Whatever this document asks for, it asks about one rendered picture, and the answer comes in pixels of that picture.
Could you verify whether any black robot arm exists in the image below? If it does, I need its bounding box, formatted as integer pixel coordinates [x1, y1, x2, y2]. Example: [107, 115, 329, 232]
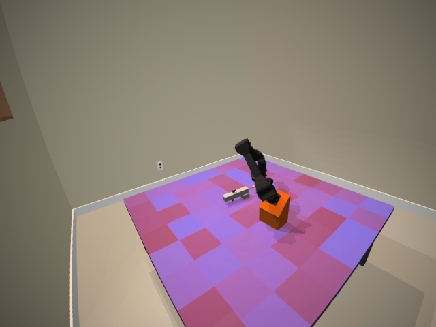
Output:
[235, 139, 281, 206]

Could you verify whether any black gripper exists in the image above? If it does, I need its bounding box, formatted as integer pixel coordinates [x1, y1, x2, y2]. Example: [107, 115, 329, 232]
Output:
[260, 169, 273, 184]

